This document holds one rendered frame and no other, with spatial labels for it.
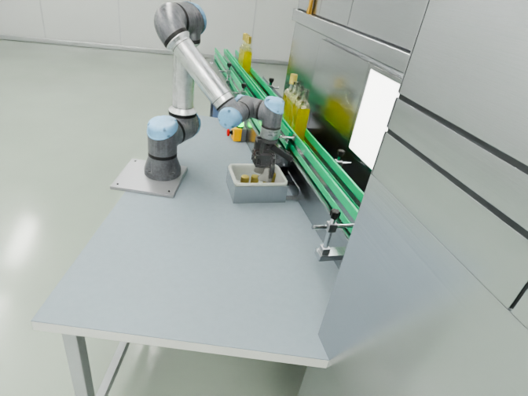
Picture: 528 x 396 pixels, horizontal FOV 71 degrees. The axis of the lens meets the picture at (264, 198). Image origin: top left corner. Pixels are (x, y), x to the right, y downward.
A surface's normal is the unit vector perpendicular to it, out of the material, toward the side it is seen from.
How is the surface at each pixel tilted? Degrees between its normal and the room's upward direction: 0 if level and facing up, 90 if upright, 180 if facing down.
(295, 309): 0
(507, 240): 90
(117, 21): 90
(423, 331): 90
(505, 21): 90
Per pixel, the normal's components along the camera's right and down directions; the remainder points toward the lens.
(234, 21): 0.25, 0.54
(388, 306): -0.96, 0.02
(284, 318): 0.14, -0.84
